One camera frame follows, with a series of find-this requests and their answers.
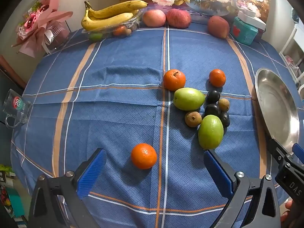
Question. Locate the brown wooden furniture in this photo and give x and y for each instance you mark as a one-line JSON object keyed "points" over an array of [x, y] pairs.
{"points": [[11, 73]]}

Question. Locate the white box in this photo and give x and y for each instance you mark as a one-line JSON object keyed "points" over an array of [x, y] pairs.
{"points": [[251, 19]]}

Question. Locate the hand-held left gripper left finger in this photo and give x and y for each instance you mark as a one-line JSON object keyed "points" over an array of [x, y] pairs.
{"points": [[92, 171]]}

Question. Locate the large orange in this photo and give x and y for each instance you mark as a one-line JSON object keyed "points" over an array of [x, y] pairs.
{"points": [[174, 79]]}

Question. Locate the teal box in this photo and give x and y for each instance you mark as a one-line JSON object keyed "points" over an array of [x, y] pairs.
{"points": [[244, 33]]}

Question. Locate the round steel plate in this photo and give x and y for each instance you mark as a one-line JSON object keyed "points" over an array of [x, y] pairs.
{"points": [[275, 104]]}

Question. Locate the pale red apple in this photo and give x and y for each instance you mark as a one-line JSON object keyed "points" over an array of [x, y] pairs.
{"points": [[154, 17]]}

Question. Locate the green fruit in tray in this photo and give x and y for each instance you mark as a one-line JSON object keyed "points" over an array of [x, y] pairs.
{"points": [[95, 36]]}

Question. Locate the brown fruit in tray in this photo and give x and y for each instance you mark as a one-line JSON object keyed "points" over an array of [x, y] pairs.
{"points": [[128, 31]]}

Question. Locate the teal container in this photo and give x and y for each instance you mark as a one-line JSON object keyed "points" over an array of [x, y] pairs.
{"points": [[14, 200]]}

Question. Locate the orange in tray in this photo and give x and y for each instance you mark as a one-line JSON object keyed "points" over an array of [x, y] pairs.
{"points": [[119, 30]]}

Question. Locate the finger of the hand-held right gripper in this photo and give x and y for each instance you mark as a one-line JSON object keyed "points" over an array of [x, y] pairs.
{"points": [[277, 148], [298, 150]]}

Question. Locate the small orange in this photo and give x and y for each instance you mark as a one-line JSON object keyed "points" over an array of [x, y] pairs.
{"points": [[217, 77]]}

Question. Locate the dark plum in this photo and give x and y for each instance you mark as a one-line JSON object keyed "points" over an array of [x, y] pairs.
{"points": [[213, 96], [225, 120], [212, 110]]}

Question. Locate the yellow banana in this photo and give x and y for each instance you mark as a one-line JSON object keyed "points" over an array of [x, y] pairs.
{"points": [[106, 21], [123, 6], [135, 12]]}

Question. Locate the pink flower bouquet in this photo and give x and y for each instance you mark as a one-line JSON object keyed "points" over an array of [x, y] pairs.
{"points": [[40, 26]]}

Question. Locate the green jujube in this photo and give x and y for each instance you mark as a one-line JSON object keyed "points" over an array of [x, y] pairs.
{"points": [[211, 131], [188, 98]]}

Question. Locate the glass mug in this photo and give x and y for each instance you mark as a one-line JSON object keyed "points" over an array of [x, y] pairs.
{"points": [[16, 104]]}

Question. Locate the person's right hand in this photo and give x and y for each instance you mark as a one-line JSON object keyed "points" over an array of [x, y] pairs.
{"points": [[286, 206]]}

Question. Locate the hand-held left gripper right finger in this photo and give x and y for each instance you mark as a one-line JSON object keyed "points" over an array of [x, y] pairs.
{"points": [[217, 171]]}

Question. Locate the round orange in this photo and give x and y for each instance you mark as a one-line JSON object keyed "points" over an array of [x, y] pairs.
{"points": [[143, 156]]}

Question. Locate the clear plastic tray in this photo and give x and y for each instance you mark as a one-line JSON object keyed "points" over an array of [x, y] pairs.
{"points": [[133, 25]]}

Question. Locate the white rack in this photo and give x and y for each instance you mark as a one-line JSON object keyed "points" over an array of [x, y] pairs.
{"points": [[291, 42]]}

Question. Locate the brown longan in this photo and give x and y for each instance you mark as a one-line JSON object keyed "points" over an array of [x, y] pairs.
{"points": [[223, 104], [193, 119]]}

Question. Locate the blue plaid tablecloth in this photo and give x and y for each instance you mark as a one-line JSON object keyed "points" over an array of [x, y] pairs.
{"points": [[118, 114]]}

